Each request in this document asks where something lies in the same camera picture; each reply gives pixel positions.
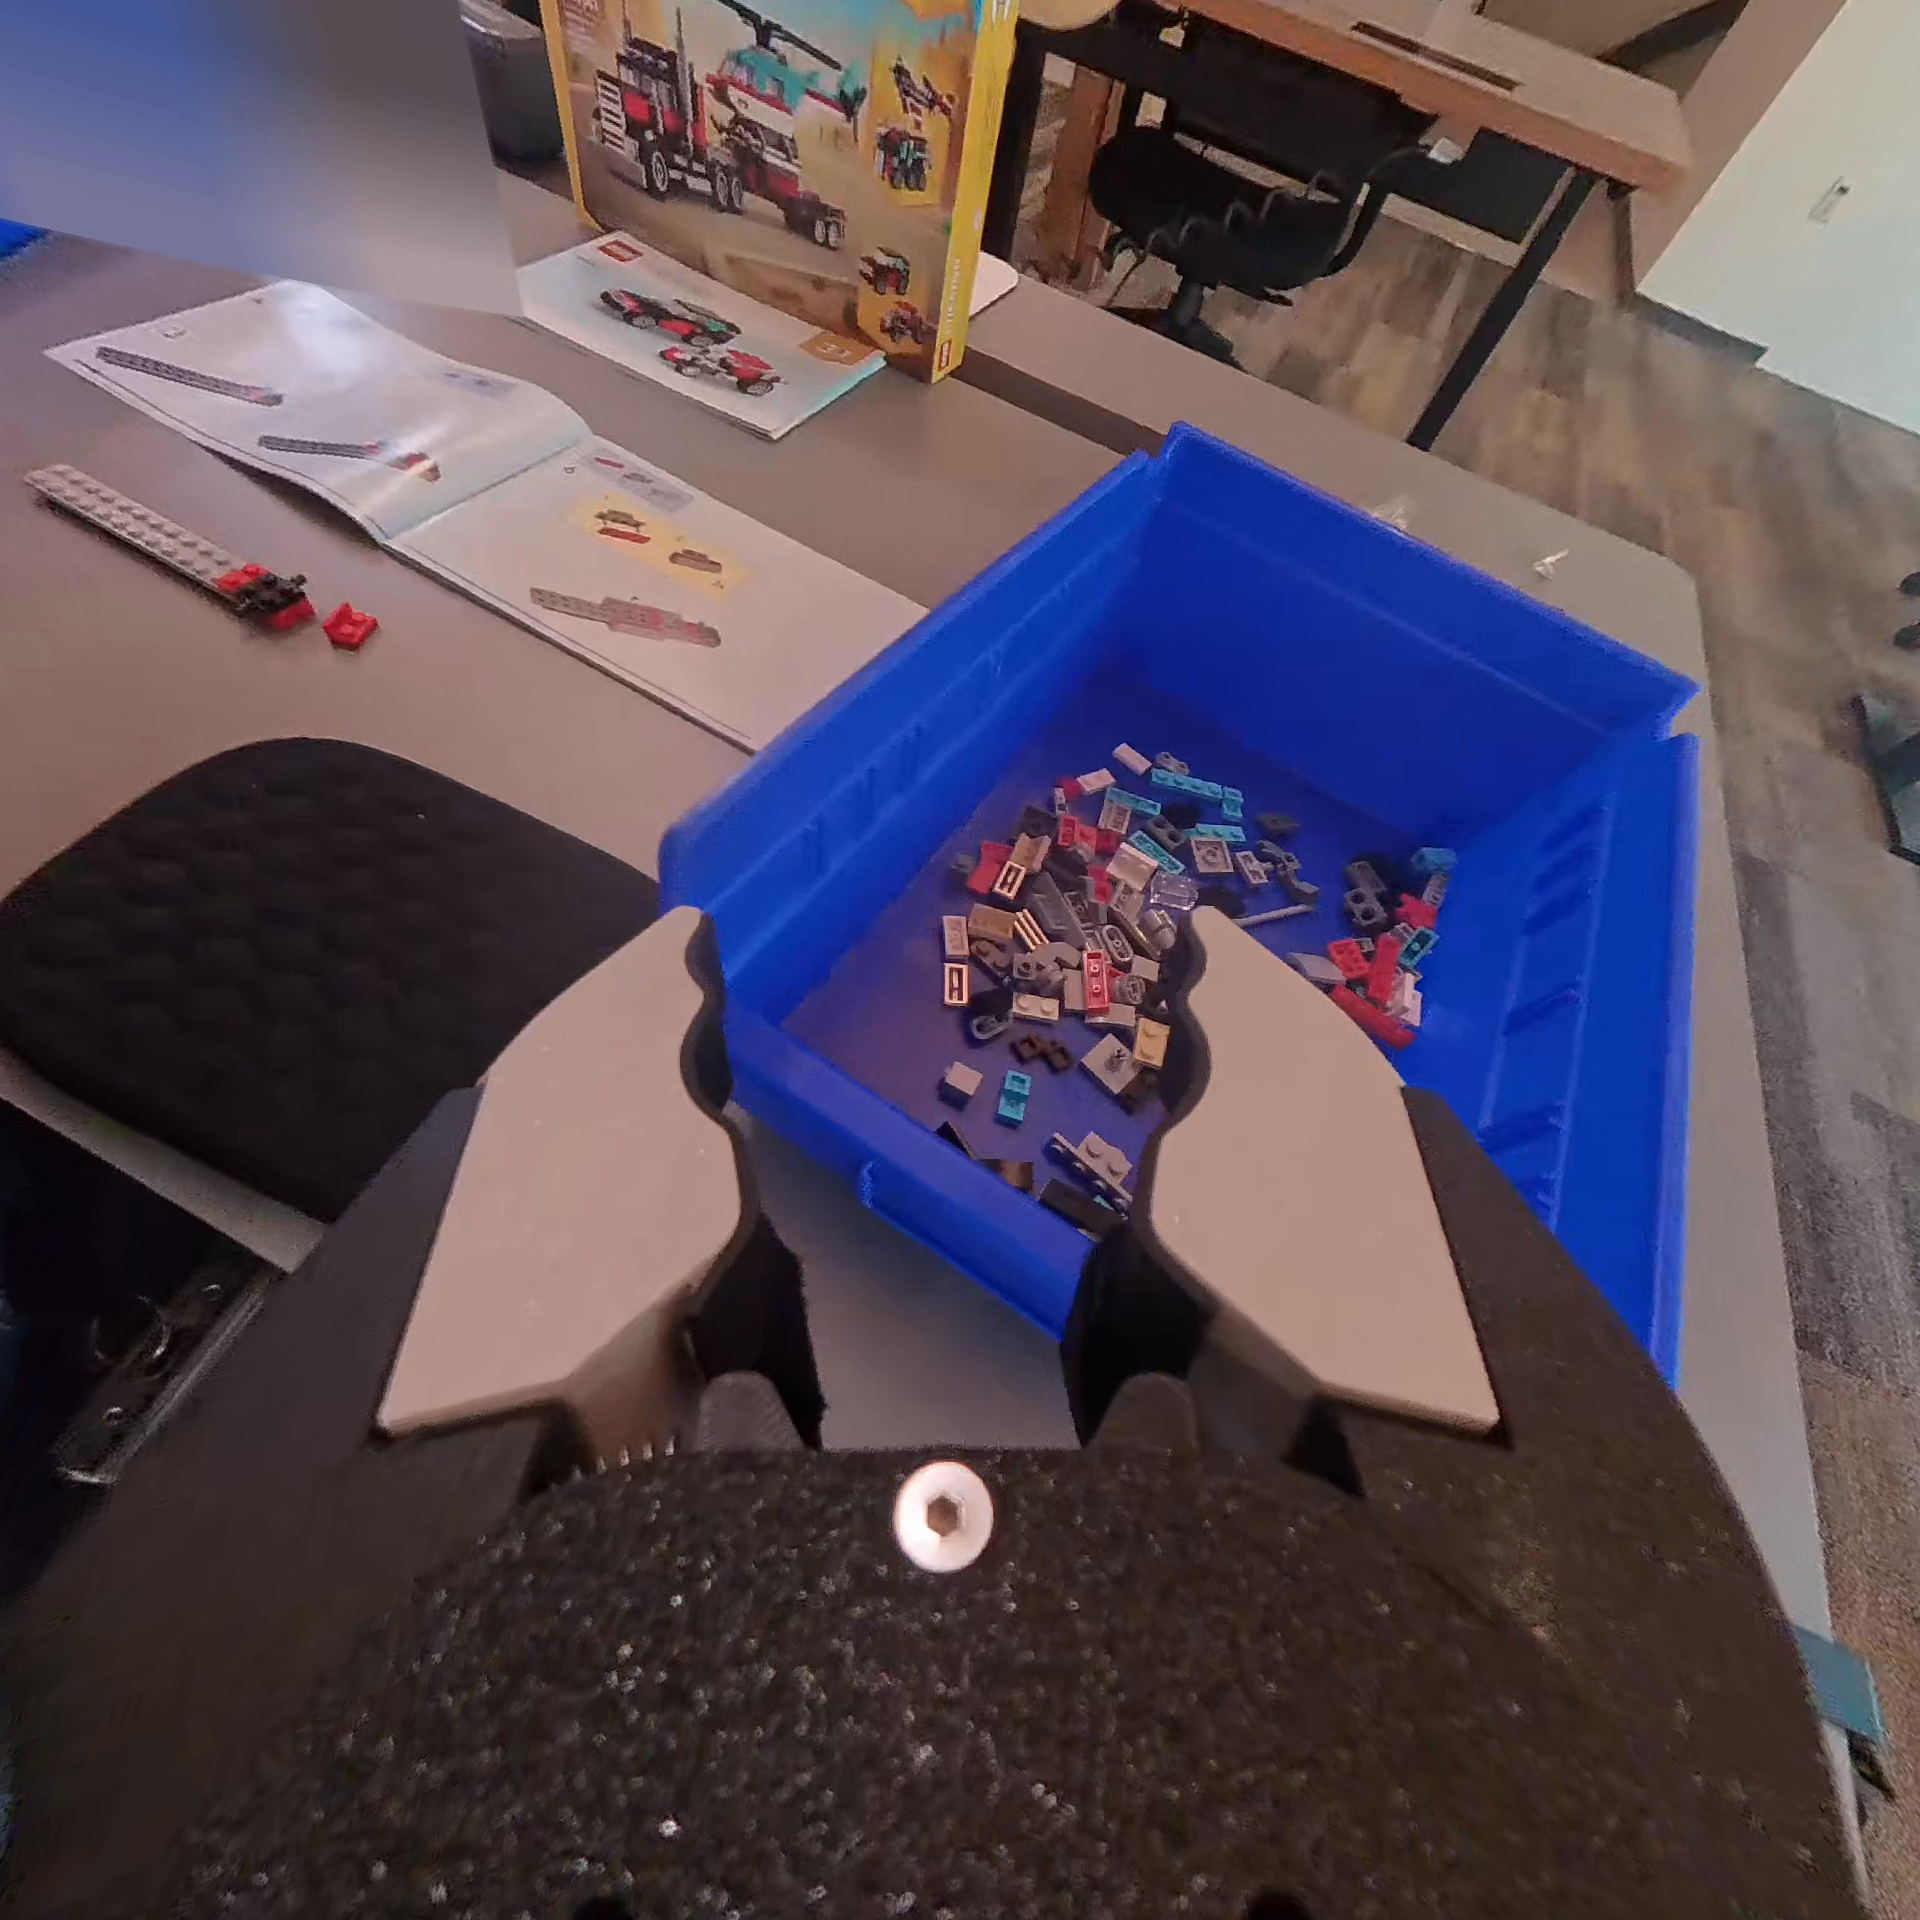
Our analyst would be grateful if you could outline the yellow lego set box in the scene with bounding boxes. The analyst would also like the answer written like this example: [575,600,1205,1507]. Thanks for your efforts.
[537,0,1021,386]

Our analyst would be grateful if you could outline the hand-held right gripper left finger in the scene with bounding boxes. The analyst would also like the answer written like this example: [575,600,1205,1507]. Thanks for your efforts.
[375,904,828,1471]

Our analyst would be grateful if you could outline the open instruction booklet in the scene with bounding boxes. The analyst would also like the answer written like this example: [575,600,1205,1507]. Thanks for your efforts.
[45,280,933,755]

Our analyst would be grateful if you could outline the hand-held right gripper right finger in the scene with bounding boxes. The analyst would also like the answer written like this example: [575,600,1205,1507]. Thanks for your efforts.
[1062,904,1505,1473]

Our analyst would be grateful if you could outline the teal tape strip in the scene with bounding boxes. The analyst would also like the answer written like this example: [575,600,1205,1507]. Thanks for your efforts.
[1791,1623,1895,1757]

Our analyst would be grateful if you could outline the metal rail under table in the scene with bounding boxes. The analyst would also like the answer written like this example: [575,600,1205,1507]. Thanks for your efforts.
[52,1252,279,1491]

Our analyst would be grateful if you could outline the wooden desk with black legs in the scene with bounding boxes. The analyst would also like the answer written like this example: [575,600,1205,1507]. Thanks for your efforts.
[982,0,1695,452]

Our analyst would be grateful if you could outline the closed instruction booklet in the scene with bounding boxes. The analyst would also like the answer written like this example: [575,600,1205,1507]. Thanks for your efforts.
[517,229,889,443]

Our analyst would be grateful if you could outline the black office chair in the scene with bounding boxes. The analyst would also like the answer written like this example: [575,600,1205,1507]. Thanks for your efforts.
[1083,120,1450,369]

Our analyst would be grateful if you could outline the grey lego plate assembly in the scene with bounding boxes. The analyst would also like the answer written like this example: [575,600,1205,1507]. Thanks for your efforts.
[25,463,319,627]

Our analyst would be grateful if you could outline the dark floor object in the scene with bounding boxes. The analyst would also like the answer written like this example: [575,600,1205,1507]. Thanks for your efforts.
[1851,570,1920,868]

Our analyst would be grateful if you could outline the dark box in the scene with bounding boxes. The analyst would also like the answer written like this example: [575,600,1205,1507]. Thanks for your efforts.
[458,0,570,169]

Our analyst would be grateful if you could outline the pile of small lego bricks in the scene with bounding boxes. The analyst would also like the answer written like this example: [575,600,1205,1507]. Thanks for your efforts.
[933,738,1461,1240]

